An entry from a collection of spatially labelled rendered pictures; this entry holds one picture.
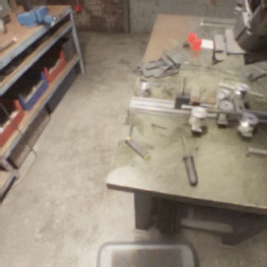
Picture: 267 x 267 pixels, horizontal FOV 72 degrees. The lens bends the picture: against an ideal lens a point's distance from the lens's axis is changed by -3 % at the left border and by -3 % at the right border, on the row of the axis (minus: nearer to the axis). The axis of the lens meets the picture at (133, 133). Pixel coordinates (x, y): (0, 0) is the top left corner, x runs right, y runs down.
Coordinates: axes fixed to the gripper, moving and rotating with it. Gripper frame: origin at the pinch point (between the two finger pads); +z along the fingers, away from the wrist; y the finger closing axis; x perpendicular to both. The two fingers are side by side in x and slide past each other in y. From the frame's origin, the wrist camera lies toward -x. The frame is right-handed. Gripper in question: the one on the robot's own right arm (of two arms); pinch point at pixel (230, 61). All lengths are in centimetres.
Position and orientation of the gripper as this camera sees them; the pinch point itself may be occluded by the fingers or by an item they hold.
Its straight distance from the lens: 63.1
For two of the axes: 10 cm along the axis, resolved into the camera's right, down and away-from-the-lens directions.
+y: -10.0, 0.2, 0.1
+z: 0.2, 1.9, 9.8
